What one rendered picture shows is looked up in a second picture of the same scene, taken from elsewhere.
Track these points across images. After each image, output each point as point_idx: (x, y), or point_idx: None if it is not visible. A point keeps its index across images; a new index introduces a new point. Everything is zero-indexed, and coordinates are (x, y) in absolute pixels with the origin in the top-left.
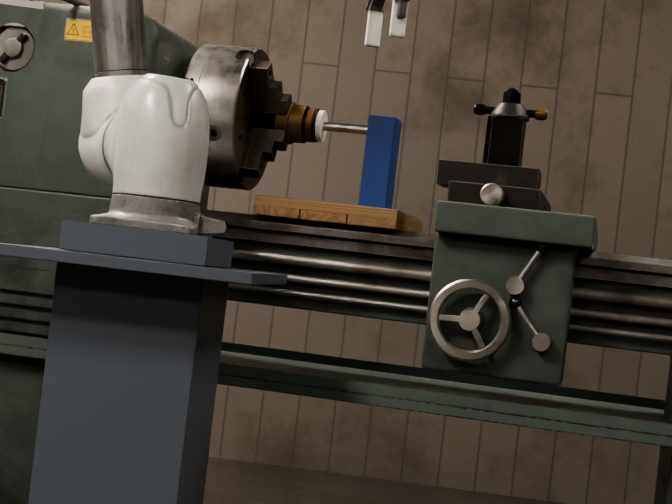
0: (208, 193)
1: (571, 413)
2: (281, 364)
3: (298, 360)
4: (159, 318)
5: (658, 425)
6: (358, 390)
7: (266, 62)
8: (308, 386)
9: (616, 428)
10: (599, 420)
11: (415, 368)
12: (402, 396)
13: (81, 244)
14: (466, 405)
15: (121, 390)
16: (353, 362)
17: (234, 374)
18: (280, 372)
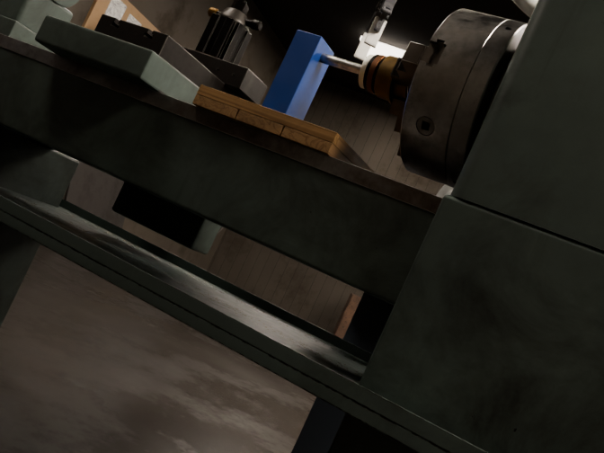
0: (463, 166)
1: (124, 232)
2: (251, 327)
3: (203, 317)
4: None
5: (84, 211)
6: (240, 295)
7: None
8: (271, 314)
9: (100, 226)
10: (110, 226)
11: (77, 237)
12: (213, 281)
13: None
14: (176, 263)
15: None
16: (141, 275)
17: (325, 340)
18: (295, 316)
